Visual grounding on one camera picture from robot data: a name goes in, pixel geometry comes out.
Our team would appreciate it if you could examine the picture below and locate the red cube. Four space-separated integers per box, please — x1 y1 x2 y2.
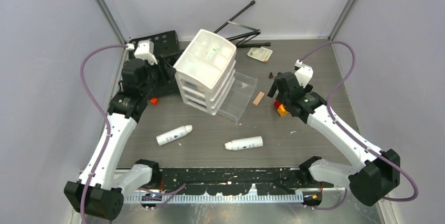
150 98 158 105

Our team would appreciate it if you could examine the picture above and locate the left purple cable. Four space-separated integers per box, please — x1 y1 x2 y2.
79 43 188 224

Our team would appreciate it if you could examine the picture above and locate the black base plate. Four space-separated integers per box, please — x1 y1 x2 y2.
142 167 333 196

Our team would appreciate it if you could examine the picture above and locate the yellow red toy block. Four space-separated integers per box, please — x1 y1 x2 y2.
273 100 289 116

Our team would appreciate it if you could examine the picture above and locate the black music stand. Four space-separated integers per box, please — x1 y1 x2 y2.
126 0 272 98

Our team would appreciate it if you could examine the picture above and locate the purple cable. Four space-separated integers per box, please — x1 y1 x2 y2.
294 40 419 210
79 43 188 224

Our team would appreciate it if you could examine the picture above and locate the large white spray bottle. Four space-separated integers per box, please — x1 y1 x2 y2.
156 125 193 146

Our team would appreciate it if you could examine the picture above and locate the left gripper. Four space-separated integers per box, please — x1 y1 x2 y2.
141 55 175 96

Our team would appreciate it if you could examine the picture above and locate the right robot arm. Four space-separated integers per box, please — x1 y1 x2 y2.
268 72 401 206

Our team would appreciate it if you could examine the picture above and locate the white plastic drawer organizer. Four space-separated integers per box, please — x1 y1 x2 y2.
173 29 258 124

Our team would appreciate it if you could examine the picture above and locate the white sachet packet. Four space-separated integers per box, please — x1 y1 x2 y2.
247 47 273 62

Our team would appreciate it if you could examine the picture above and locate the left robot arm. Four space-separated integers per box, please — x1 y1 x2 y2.
63 58 162 221

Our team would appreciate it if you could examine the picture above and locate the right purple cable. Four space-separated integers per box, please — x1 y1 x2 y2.
294 40 419 210

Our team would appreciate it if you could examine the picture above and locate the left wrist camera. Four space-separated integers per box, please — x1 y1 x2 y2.
126 40 158 66

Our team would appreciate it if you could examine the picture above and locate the beige concealer stick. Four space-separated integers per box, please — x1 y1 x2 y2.
252 91 266 106

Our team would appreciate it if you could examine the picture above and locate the small white bottle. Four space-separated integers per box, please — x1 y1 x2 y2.
224 136 263 151

